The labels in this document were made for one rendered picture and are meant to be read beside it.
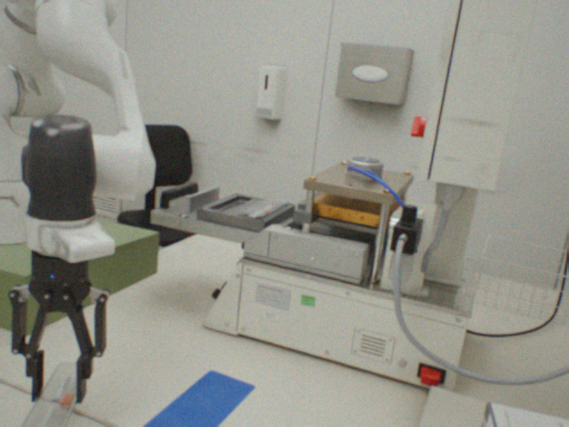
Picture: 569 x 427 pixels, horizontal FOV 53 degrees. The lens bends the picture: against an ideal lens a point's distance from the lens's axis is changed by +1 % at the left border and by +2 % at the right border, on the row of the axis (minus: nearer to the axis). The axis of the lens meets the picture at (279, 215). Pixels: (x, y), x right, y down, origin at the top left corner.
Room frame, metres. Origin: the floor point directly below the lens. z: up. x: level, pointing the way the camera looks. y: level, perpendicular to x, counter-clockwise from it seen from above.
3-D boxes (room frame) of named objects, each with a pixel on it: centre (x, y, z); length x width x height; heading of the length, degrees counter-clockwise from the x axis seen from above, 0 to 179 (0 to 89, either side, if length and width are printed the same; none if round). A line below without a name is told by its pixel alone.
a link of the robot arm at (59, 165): (0.79, 0.32, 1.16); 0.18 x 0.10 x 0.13; 18
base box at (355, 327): (1.17, -0.16, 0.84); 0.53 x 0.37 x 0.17; 71
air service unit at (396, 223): (0.93, -0.22, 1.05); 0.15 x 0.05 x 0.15; 161
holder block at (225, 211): (1.27, 0.07, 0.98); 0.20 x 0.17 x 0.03; 161
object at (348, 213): (1.18, -0.17, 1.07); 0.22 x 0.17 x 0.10; 161
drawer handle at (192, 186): (1.33, 0.25, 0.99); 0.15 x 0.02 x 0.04; 161
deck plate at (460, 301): (1.17, -0.20, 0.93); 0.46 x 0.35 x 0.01; 71
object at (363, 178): (1.15, -0.19, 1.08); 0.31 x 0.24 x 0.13; 161
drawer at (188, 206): (1.29, 0.12, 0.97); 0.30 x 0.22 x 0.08; 71
